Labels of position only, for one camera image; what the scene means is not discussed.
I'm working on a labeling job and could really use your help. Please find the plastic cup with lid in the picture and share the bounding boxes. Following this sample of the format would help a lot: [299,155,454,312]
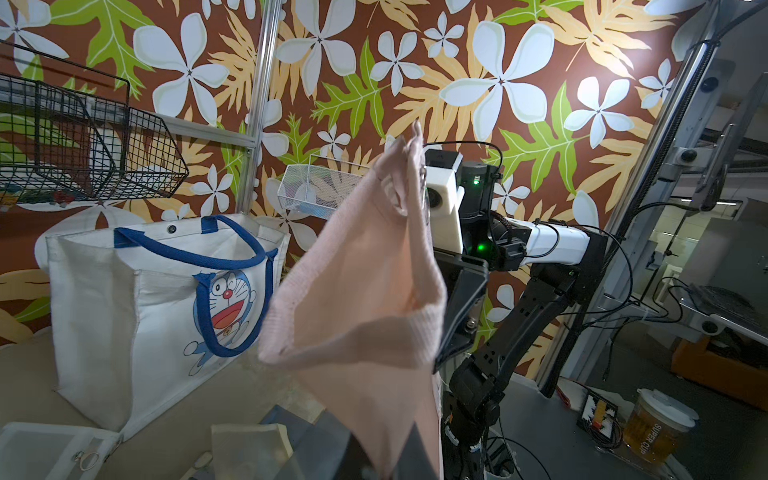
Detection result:
[623,388,699,466]

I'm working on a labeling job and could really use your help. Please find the white wire basket right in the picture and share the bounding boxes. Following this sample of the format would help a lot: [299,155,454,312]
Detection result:
[277,154,370,220]

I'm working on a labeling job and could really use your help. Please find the pink mesh pencil pouch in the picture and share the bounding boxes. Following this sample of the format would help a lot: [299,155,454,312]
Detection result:
[258,123,447,477]

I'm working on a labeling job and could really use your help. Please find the white mesh pouch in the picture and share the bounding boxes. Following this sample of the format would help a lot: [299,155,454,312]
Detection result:
[1,422,122,480]

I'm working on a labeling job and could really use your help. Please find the cream trimmed mesh pouch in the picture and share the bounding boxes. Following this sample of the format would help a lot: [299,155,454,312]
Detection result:
[181,424,293,479]

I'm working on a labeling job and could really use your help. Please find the white Doraemon canvas bag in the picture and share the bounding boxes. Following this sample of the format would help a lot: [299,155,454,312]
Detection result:
[46,214,290,438]

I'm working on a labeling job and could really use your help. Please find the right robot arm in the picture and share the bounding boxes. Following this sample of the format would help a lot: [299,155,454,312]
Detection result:
[426,150,608,479]

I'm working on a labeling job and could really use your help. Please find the black wire basket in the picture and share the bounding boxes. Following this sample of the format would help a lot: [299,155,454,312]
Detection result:
[1,73,189,210]

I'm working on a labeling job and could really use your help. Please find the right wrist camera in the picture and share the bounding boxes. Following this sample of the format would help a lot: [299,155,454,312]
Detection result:
[425,144,464,254]

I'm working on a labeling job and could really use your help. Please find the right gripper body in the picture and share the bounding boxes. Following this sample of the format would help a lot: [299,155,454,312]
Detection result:
[434,161,525,370]

